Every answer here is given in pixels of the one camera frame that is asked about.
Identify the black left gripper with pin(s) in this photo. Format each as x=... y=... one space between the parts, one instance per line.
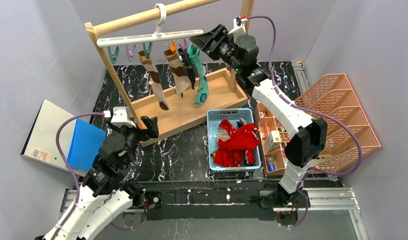
x=137 y=130

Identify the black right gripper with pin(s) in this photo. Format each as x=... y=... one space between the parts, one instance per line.
x=216 y=42

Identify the lilac clothespin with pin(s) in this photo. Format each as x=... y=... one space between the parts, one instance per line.
x=130 y=52
x=183 y=45

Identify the dark navy sock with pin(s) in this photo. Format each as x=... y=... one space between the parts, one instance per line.
x=188 y=66

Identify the mint green patterned sock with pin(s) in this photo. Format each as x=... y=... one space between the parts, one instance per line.
x=203 y=89

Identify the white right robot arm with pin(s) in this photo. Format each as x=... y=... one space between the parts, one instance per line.
x=308 y=135

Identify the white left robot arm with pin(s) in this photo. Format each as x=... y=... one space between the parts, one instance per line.
x=104 y=194

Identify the white plastic clip hanger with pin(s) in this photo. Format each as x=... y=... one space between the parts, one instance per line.
x=157 y=36

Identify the orange clothespin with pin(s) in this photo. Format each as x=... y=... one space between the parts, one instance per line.
x=172 y=47

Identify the wooden drying rack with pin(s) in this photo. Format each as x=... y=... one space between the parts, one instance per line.
x=182 y=114

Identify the beige brown sock right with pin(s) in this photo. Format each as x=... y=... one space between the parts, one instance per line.
x=181 y=79

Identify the beige brown sock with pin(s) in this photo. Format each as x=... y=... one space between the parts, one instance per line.
x=181 y=79
x=154 y=80

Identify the teal clothespin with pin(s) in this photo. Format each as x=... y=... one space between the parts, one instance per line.
x=113 y=55
x=147 y=48

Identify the beige brown sock left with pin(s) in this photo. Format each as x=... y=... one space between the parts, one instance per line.
x=154 y=80

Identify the teal clothespin far left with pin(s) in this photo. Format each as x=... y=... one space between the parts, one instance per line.
x=113 y=55

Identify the beige sock in basket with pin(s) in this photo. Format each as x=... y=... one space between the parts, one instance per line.
x=223 y=135

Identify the red sock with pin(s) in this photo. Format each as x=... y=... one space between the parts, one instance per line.
x=238 y=150

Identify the white cardboard box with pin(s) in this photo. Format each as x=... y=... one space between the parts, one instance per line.
x=272 y=141

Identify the peach plastic desk organizer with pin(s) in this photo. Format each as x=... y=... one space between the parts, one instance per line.
x=332 y=95

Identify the blue capped bottle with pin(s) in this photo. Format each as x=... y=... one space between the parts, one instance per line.
x=271 y=164

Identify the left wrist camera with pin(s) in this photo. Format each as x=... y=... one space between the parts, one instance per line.
x=119 y=116

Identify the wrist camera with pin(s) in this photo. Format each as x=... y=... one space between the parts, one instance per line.
x=119 y=116
x=239 y=26

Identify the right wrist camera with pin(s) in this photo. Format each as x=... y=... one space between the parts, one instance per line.
x=239 y=26

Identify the grey metal rail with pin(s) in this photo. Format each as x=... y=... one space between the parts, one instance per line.
x=298 y=68

